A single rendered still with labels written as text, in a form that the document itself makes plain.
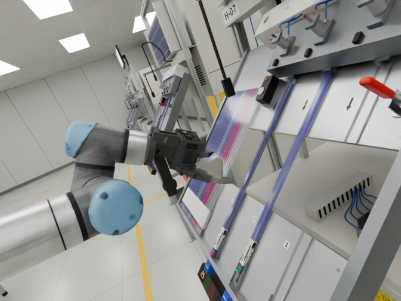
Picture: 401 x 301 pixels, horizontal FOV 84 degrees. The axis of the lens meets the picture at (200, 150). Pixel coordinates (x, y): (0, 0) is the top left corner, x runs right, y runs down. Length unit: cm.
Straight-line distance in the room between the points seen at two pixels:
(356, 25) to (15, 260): 63
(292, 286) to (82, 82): 892
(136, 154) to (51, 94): 882
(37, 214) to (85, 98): 875
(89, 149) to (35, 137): 898
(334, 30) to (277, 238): 44
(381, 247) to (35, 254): 45
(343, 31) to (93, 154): 53
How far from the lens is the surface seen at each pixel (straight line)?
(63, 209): 35
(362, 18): 55
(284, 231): 50
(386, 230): 41
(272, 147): 113
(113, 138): 47
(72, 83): 915
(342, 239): 78
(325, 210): 83
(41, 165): 957
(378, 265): 43
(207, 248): 68
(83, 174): 47
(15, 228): 35
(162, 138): 48
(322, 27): 57
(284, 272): 49
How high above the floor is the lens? 117
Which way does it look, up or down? 17 degrees down
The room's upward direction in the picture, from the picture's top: 22 degrees counter-clockwise
